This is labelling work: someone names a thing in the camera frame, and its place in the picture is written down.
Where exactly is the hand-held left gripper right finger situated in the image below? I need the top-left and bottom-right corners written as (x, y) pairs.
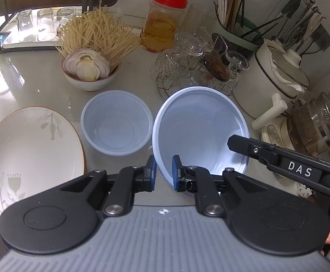
top-left (172, 155), bottom-right (270, 217)

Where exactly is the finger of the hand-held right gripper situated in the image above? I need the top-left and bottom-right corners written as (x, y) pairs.
top-left (227, 134), bottom-right (281, 173)

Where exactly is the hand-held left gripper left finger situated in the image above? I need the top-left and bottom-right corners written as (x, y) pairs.
top-left (54, 155), bottom-right (158, 216)

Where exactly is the blue plastic bowl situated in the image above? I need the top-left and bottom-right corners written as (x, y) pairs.
top-left (80, 90), bottom-right (153, 156)
top-left (152, 86), bottom-right (250, 193)

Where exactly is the patterned ceramic cup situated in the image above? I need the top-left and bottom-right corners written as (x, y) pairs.
top-left (294, 180), bottom-right (318, 199)

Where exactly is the glass kettle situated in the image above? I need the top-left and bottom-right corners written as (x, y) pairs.
top-left (286, 86), bottom-right (330, 156)

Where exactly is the white electric cooking pot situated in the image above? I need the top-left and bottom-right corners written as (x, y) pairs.
top-left (234, 38), bottom-right (310, 129)

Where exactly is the brown tinted glass cup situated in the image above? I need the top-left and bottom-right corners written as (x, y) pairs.
top-left (202, 51), bottom-right (231, 81)

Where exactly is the green chopstick holder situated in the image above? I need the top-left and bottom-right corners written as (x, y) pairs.
top-left (212, 14), bottom-right (263, 60)

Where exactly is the white ceramic bowl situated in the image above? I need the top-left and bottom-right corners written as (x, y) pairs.
top-left (61, 58), bottom-right (122, 92)

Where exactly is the group of clear glass cups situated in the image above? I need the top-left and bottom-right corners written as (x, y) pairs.
top-left (150, 4), bottom-right (250, 91)

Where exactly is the white plate with leaf print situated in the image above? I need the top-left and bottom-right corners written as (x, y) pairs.
top-left (0, 107), bottom-right (87, 213)

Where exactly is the garlic bulb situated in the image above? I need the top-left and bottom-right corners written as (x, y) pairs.
top-left (76, 56), bottom-right (100, 82)

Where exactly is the group of hanging kitchen utensils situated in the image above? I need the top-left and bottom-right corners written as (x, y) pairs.
top-left (271, 0), bottom-right (324, 56)

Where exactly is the purple onion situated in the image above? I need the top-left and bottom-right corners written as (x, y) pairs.
top-left (63, 49), bottom-right (111, 80)

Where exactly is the bundle of chopsticks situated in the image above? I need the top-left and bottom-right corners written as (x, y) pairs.
top-left (217, 0), bottom-right (246, 32)

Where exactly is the plastic jar with red lid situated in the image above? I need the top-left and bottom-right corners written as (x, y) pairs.
top-left (140, 0), bottom-right (189, 53)

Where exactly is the bundle of dried noodles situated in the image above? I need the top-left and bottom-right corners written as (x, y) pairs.
top-left (54, 0), bottom-right (143, 68)

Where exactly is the clear drinking glass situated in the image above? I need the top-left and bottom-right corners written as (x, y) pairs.
top-left (16, 9), bottom-right (37, 42)
top-left (36, 8), bottom-right (57, 41)
top-left (56, 7), bottom-right (75, 34)

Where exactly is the white drip tray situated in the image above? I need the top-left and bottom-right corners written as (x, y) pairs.
top-left (2, 31), bottom-right (62, 49)

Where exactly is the metal wire cup rack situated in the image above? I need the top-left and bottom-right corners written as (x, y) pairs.
top-left (157, 54), bottom-right (233, 102)

